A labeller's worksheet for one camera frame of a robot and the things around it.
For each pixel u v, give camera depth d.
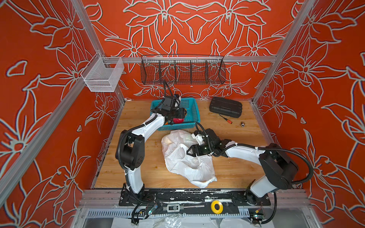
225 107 1.07
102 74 0.95
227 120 1.06
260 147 0.50
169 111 0.71
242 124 1.03
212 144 0.68
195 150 0.75
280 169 0.44
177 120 0.98
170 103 0.71
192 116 1.07
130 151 0.49
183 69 0.97
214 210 0.68
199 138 0.79
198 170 0.74
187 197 0.74
